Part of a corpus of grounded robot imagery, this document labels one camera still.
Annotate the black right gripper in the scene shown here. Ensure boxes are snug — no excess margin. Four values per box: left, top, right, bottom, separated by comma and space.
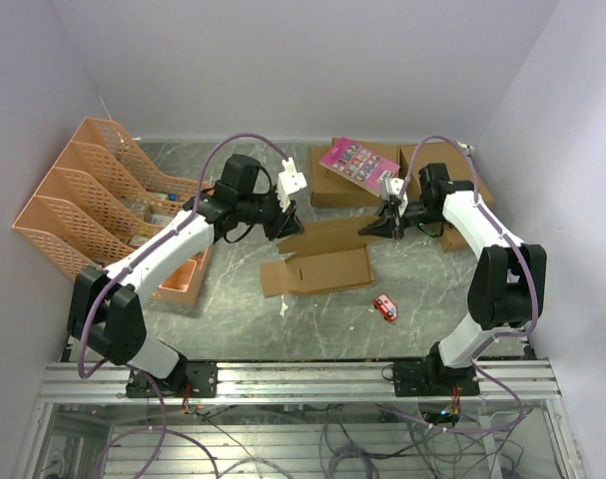
358, 199, 447, 240

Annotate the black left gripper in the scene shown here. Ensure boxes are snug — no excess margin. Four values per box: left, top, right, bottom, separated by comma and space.
238, 188, 304, 241

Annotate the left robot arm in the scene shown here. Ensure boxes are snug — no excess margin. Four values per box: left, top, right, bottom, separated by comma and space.
67, 155, 306, 396

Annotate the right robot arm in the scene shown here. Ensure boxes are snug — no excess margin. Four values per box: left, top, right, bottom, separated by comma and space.
360, 163, 547, 395

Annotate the closed cardboard box under book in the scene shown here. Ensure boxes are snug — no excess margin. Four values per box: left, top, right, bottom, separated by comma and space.
308, 137, 381, 208

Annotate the large closed cardboard box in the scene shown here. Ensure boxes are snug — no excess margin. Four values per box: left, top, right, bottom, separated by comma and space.
399, 142, 495, 208

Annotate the pink book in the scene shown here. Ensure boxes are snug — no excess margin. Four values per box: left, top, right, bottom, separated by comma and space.
319, 137, 400, 198

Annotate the red toy ambulance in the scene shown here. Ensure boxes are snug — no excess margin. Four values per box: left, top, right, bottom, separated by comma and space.
373, 293, 398, 323

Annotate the orange plastic file organizer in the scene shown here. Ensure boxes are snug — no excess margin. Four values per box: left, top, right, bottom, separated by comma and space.
13, 118, 199, 279

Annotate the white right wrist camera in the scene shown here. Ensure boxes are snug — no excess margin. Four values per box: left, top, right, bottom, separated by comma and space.
380, 177, 408, 209

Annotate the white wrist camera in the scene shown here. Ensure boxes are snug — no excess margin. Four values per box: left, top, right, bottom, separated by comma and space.
380, 177, 408, 209
277, 157, 307, 212

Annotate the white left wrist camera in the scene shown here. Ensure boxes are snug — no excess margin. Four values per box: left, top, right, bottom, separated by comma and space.
277, 157, 307, 212

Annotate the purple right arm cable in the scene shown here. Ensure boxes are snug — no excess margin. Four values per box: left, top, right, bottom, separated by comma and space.
399, 134, 541, 435

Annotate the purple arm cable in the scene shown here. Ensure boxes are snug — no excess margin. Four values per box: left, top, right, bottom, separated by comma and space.
76, 132, 292, 475
399, 134, 541, 435

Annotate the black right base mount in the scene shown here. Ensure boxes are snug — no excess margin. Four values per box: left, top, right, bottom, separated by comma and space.
391, 358, 480, 397

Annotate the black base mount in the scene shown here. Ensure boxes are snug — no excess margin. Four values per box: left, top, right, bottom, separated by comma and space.
125, 360, 219, 398
391, 358, 480, 397

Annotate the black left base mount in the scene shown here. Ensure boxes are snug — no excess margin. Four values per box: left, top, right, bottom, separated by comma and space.
125, 360, 219, 398

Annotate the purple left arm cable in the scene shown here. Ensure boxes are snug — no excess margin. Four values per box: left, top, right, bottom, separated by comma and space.
76, 132, 292, 475

